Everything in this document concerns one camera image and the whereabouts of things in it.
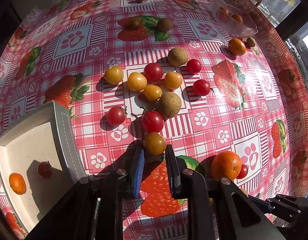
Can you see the brown longan cluster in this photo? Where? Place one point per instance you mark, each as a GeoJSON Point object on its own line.
{"type": "Point", "coordinates": [169, 105]}
{"type": "Point", "coordinates": [178, 56]}

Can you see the tangerine in bowl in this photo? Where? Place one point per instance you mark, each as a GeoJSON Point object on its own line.
{"type": "Point", "coordinates": [237, 18]}
{"type": "Point", "coordinates": [223, 11]}

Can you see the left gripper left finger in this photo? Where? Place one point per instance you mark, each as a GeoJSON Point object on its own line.
{"type": "Point", "coordinates": [136, 172]}

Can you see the red cherry tomato cluster centre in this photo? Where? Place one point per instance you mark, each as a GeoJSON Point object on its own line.
{"type": "Point", "coordinates": [153, 72]}

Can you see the brown longan on leaf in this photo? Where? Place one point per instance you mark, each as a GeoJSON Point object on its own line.
{"type": "Point", "coordinates": [165, 24]}

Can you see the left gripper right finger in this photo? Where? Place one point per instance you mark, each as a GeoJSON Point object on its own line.
{"type": "Point", "coordinates": [174, 176]}

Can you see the pink strawberry patterned tablecloth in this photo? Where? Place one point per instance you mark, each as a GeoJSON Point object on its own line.
{"type": "Point", "coordinates": [257, 106]}

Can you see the clear glass bowl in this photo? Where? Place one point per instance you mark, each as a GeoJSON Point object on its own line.
{"type": "Point", "coordinates": [245, 30]}

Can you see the large orange tangerine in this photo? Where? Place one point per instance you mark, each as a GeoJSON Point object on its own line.
{"type": "Point", "coordinates": [226, 164]}

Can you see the yellow cherry tomato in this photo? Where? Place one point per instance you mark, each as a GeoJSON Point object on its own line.
{"type": "Point", "coordinates": [152, 92]}
{"type": "Point", "coordinates": [173, 80]}
{"type": "Point", "coordinates": [154, 144]}
{"type": "Point", "coordinates": [114, 75]}
{"type": "Point", "coordinates": [136, 82]}

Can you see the tangerine in bowl left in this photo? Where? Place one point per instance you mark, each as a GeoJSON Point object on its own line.
{"type": "Point", "coordinates": [223, 11]}

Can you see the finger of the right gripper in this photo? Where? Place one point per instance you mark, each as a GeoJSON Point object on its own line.
{"type": "Point", "coordinates": [282, 206]}

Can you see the white rectangular tray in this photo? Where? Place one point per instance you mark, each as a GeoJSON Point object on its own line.
{"type": "Point", "coordinates": [44, 134]}

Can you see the red cherry tomato cluster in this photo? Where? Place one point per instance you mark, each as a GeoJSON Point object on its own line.
{"type": "Point", "coordinates": [153, 72]}
{"type": "Point", "coordinates": [201, 87]}

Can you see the red cherry tomato right cluster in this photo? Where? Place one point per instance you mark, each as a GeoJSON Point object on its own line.
{"type": "Point", "coordinates": [201, 87]}

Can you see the tangerine in bowl right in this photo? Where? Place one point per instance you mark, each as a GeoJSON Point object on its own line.
{"type": "Point", "coordinates": [237, 18]}

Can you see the brown longan near bowl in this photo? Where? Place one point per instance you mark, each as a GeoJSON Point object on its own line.
{"type": "Point", "coordinates": [250, 42]}

